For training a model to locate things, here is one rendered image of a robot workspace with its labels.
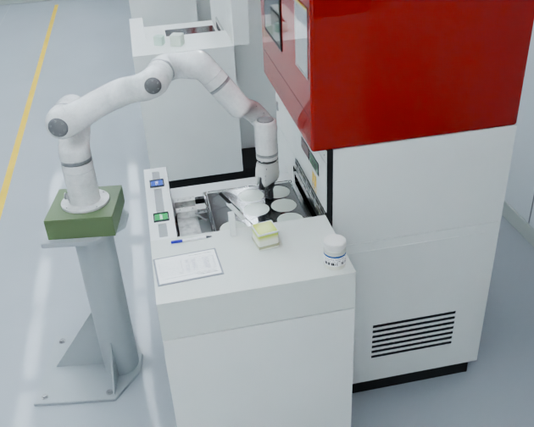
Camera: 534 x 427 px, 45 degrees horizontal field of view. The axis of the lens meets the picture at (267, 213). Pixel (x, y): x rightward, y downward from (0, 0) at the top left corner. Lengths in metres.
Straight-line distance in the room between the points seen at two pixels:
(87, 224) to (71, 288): 1.22
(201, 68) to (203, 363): 1.00
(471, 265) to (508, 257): 1.20
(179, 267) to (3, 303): 1.85
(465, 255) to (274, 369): 0.92
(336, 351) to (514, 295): 1.59
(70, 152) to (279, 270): 0.95
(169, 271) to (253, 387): 0.50
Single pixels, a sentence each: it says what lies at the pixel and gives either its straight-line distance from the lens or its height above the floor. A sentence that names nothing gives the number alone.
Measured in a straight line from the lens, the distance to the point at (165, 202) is 2.50.
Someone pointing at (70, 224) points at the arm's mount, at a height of 0.88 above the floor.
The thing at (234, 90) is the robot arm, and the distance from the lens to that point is 2.36.
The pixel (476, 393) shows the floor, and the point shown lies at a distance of 3.09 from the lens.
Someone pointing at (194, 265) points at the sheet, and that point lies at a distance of 2.12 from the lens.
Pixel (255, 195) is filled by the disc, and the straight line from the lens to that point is 2.60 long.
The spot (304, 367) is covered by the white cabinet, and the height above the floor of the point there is 0.59.
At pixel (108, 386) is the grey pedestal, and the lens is 3.14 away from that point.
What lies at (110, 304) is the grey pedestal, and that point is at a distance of 2.90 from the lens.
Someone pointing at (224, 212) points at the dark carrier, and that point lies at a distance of 2.51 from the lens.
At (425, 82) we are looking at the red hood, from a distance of 2.24.
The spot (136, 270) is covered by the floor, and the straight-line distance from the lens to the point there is 3.80.
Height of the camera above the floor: 2.21
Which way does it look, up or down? 32 degrees down
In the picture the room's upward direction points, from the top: 3 degrees counter-clockwise
